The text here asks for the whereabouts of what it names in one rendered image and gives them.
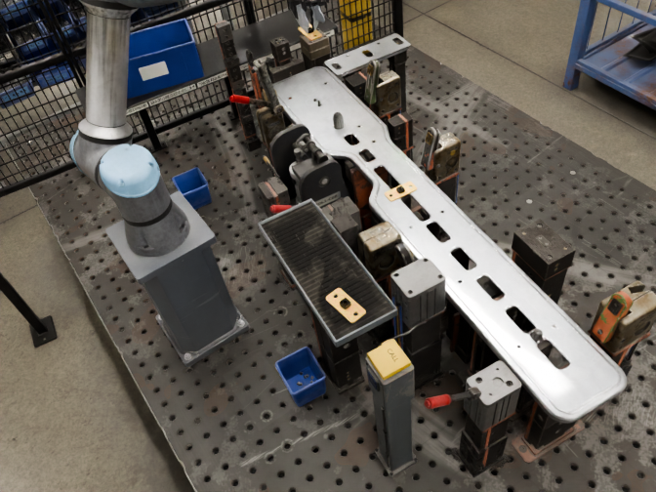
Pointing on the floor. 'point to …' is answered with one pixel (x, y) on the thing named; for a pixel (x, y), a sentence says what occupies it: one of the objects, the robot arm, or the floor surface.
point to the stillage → (616, 53)
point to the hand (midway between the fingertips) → (308, 25)
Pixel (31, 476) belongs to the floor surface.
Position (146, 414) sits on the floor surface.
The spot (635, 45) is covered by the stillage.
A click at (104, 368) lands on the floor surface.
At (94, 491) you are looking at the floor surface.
